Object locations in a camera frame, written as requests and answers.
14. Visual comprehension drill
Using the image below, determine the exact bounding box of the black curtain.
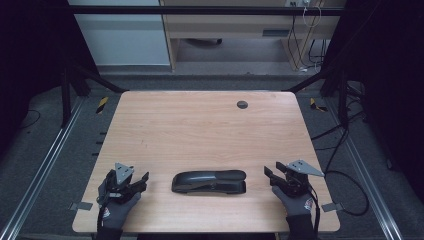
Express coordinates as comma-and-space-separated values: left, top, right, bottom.
321, 0, 424, 194
0, 0, 98, 158

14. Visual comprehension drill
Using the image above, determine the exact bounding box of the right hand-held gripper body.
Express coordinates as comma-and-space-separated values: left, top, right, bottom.
281, 159, 325, 198

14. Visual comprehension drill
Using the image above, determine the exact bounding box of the left hand-held gripper black cable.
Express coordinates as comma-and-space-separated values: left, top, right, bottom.
96, 196, 105, 232

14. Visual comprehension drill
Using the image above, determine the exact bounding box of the thin black floor cable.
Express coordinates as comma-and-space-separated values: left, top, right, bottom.
21, 109, 42, 130

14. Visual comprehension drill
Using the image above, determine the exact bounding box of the black horizontal frame bar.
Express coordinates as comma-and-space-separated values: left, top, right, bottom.
66, 4, 348, 17

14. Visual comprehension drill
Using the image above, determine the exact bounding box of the black hanging cable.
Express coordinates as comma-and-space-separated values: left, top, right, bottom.
286, 14, 302, 70

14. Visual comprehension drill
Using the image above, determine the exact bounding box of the looped black floor cable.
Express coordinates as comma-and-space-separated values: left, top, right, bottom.
324, 169, 370, 217

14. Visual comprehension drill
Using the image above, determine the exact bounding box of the light wooden desk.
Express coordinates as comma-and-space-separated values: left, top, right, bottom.
159, 0, 345, 73

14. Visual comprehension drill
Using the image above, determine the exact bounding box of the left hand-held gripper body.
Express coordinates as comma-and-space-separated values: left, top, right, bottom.
98, 162, 135, 204

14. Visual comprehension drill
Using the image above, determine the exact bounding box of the black stapler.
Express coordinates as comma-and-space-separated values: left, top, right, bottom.
171, 169, 248, 196

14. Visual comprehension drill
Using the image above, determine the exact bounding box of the white hanging cable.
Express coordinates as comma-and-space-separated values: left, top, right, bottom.
302, 5, 323, 29

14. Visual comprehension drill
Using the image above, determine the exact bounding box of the person's right hand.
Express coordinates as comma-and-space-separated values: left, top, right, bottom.
272, 186, 317, 218

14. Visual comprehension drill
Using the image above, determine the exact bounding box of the long black floor cable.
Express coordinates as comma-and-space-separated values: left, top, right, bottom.
311, 111, 364, 172

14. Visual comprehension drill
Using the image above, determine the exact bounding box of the aluminium floor rail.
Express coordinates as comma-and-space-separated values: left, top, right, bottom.
324, 97, 406, 240
0, 97, 86, 240

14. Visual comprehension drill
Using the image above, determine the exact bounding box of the hand-held gripper black cable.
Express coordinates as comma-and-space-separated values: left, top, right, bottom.
96, 196, 105, 232
308, 184, 323, 234

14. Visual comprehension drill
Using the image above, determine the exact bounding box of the black upright frame post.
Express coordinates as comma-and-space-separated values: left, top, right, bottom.
337, 71, 350, 128
61, 66, 72, 128

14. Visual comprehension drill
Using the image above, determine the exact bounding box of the black cable bundle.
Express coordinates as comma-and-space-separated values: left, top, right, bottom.
299, 39, 330, 73

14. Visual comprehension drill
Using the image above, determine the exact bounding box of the black slanted frame strut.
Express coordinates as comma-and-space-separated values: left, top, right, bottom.
285, 66, 334, 94
71, 64, 130, 94

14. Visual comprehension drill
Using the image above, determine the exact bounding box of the grey tape piece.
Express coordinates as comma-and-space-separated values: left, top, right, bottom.
321, 202, 345, 213
69, 201, 94, 212

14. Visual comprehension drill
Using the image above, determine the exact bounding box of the white cabinet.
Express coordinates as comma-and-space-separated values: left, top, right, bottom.
66, 0, 172, 67

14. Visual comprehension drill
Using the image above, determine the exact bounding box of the right hand-held gripper black cable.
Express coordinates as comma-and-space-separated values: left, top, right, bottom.
308, 184, 323, 234

